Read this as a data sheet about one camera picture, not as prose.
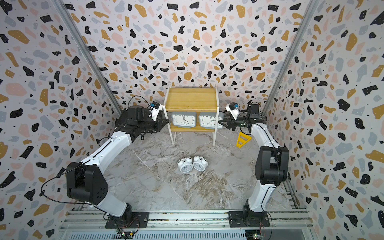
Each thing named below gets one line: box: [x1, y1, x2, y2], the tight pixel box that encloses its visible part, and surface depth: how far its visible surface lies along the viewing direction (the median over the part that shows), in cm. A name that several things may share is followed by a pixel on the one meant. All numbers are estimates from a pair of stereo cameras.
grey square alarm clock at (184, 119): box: [171, 111, 197, 129], surface depth 91 cm
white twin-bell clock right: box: [193, 155, 209, 172], surface depth 88 cm
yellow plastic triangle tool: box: [236, 131, 253, 148], surface depth 107 cm
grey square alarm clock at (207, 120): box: [199, 112, 224, 130], surface depth 90 cm
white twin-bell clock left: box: [177, 157, 194, 173], surface depth 87 cm
